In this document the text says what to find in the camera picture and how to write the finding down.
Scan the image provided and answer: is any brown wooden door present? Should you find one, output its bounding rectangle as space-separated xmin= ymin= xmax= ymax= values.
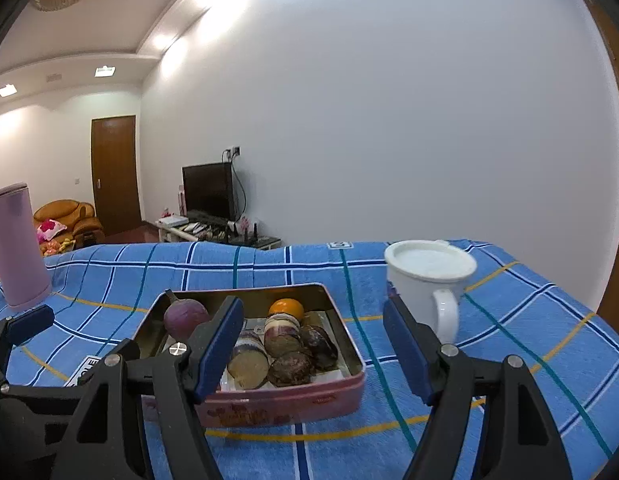
xmin=91 ymin=116 xmax=141 ymax=236

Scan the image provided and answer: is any white floral mug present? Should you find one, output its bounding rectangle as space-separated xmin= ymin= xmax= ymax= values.
xmin=384 ymin=240 xmax=477 ymax=344

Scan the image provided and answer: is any dark yam piece front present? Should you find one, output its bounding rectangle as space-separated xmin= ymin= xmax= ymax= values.
xmin=267 ymin=351 xmax=314 ymax=387

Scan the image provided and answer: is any purple electric kettle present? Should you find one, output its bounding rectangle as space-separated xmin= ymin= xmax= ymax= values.
xmin=0 ymin=182 xmax=51 ymax=312

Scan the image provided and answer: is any white tv stand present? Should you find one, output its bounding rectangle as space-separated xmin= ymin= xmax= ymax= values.
xmin=152 ymin=216 xmax=282 ymax=250

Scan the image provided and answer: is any black television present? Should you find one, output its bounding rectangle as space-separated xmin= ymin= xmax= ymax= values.
xmin=182 ymin=162 xmax=236 ymax=220

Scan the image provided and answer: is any dark yam end piece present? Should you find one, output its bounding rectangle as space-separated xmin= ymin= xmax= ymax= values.
xmin=300 ymin=325 xmax=339 ymax=372

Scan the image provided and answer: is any blue plaid tablecloth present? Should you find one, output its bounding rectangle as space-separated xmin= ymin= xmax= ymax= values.
xmin=6 ymin=240 xmax=619 ymax=479

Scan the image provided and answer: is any pink floral cushion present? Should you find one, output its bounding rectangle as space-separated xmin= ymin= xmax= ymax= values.
xmin=36 ymin=219 xmax=67 ymax=244

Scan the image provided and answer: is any small orange mandarin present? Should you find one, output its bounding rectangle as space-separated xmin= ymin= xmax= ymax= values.
xmin=268 ymin=298 xmax=305 ymax=321

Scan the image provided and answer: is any cut purple yam cylinder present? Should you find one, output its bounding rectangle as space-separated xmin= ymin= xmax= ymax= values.
xmin=262 ymin=313 xmax=303 ymax=359

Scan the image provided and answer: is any purple round turnip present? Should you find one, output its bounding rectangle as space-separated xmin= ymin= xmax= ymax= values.
xmin=163 ymin=289 xmax=210 ymax=341

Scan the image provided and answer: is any pink cookie tin box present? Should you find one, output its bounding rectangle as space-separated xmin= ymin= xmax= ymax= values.
xmin=130 ymin=283 xmax=367 ymax=429

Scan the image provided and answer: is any orange leather sofa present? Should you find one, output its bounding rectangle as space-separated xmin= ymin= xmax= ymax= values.
xmin=32 ymin=200 xmax=105 ymax=256

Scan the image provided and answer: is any cut purple yam half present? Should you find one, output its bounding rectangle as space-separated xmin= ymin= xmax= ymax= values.
xmin=227 ymin=330 xmax=269 ymax=390

